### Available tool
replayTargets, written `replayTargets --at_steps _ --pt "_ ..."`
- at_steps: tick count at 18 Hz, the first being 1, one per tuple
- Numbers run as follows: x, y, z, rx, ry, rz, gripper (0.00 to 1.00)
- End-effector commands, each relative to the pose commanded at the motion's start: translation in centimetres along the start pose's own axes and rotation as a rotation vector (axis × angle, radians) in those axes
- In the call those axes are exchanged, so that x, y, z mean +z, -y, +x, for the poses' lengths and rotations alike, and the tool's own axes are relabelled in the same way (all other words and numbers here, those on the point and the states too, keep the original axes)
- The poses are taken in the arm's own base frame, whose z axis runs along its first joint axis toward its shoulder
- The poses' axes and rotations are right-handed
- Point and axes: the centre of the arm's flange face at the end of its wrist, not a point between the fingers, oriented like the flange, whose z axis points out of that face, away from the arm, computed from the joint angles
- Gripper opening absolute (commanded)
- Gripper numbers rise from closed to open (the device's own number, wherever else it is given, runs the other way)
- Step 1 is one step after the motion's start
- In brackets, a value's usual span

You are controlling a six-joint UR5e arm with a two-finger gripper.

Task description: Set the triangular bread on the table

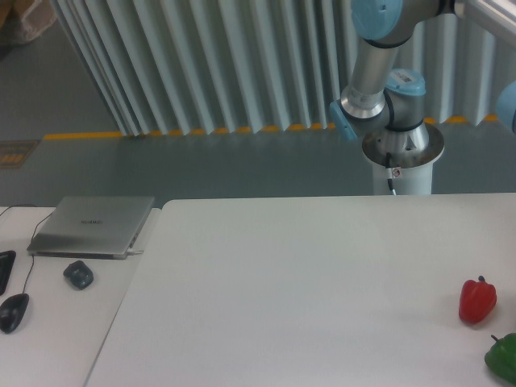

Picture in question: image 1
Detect red bell pepper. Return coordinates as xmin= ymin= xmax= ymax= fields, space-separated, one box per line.
xmin=458 ymin=276 xmax=497 ymax=324

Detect black computer mouse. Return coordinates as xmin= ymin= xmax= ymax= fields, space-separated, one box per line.
xmin=1 ymin=293 xmax=30 ymax=334

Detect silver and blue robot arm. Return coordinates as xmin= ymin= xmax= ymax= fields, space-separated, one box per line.
xmin=330 ymin=1 xmax=515 ymax=139

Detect white folding screen partition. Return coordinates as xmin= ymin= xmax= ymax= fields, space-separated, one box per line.
xmin=52 ymin=1 xmax=515 ymax=136

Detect silver closed laptop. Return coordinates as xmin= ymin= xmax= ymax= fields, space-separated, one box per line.
xmin=27 ymin=196 xmax=155 ymax=260

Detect dark earbuds case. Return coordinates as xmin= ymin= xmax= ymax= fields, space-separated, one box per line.
xmin=63 ymin=260 xmax=94 ymax=290

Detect yellow floor sign sticker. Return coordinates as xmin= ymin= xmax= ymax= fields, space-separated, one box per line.
xmin=0 ymin=140 xmax=40 ymax=169

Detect black keyboard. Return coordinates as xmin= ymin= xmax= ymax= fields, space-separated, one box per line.
xmin=0 ymin=250 xmax=16 ymax=295

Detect green bell pepper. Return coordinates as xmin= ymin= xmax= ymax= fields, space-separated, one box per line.
xmin=485 ymin=333 xmax=515 ymax=385

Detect brown cardboard boxes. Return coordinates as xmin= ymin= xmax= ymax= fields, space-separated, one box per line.
xmin=1 ymin=0 xmax=56 ymax=46

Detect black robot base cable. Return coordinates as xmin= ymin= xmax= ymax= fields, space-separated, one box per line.
xmin=385 ymin=152 xmax=397 ymax=197

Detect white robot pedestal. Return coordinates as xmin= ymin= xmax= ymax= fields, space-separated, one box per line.
xmin=362 ymin=123 xmax=444 ymax=195

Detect black mouse cable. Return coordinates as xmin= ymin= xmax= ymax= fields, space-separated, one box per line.
xmin=0 ymin=204 xmax=52 ymax=295

